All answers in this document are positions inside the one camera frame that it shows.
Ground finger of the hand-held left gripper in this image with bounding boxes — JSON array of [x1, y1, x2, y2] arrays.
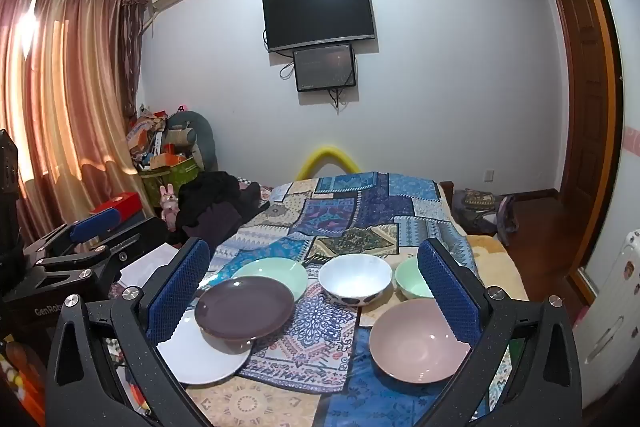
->
[[35, 216, 171, 288], [22, 208, 126, 258]]

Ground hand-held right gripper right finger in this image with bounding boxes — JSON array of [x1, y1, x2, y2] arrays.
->
[[417, 237, 583, 427]]

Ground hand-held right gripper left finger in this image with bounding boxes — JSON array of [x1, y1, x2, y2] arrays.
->
[[46, 237, 211, 427]]

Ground green bowl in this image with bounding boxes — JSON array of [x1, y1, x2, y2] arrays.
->
[[395, 257, 436, 299]]

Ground pink bowl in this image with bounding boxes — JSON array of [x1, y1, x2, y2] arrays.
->
[[369, 298, 473, 384]]

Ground purple plate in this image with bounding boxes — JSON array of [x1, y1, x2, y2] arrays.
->
[[194, 277, 296, 343]]

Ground white bowl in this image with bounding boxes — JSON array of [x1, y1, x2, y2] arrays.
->
[[318, 253, 393, 306]]

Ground green plate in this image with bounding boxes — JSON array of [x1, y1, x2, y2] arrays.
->
[[231, 257, 309, 303]]

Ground white paper sheet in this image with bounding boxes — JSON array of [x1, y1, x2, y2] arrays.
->
[[117, 242, 181, 290]]

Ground red box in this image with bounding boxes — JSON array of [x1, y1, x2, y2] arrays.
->
[[90, 192, 143, 220]]

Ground pink bunny toy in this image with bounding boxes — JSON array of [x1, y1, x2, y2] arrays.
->
[[159, 183, 182, 230]]

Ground tan blanket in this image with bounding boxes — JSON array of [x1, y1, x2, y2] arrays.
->
[[465, 232, 531, 303]]

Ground green cardboard box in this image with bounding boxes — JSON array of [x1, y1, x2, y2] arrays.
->
[[139, 157, 206, 208]]

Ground black clothes pile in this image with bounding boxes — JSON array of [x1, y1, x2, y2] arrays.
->
[[177, 171, 271, 245]]

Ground patterned bag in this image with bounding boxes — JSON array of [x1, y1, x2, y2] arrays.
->
[[452, 188, 521, 245]]

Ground pile of assorted clutter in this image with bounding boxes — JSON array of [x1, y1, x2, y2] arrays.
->
[[125, 104, 201, 170]]

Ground grey cushion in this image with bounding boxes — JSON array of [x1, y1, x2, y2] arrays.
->
[[167, 109, 218, 172]]

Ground blue patchwork cloth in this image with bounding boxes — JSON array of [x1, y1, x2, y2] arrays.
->
[[185, 172, 531, 427]]

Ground brown curtain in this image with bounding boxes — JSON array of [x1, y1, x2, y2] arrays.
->
[[0, 0, 151, 248]]

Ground white suitcase with stickers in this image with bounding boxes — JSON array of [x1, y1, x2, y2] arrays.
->
[[572, 227, 640, 408]]

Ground brown wooden door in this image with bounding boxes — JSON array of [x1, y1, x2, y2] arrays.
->
[[547, 0, 608, 268]]

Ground small black monitor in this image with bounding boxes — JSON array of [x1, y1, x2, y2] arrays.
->
[[293, 43, 357, 93]]

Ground white wardrobe sliding door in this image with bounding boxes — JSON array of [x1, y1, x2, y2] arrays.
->
[[565, 0, 640, 258]]

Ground black hanging cable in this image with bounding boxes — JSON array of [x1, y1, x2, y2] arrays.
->
[[327, 87, 349, 116]]

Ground wall-mounted black television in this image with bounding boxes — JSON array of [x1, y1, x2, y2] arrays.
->
[[262, 0, 377, 54]]

